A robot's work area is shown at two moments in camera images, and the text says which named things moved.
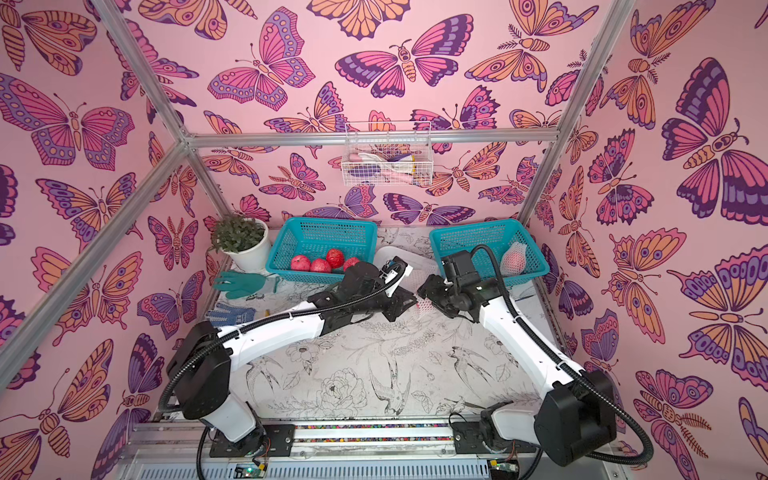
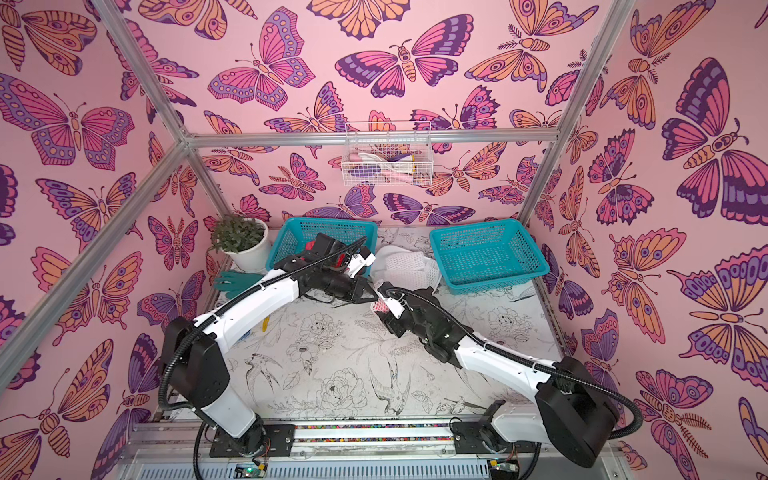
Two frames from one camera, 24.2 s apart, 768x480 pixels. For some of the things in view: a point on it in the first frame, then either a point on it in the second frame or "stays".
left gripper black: x=396 y=303 -> x=359 y=287
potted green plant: x=245 y=239 stays
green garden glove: x=239 y=285 stays
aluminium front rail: x=347 y=453 stays
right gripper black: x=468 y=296 -> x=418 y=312
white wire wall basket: x=380 y=154 stays
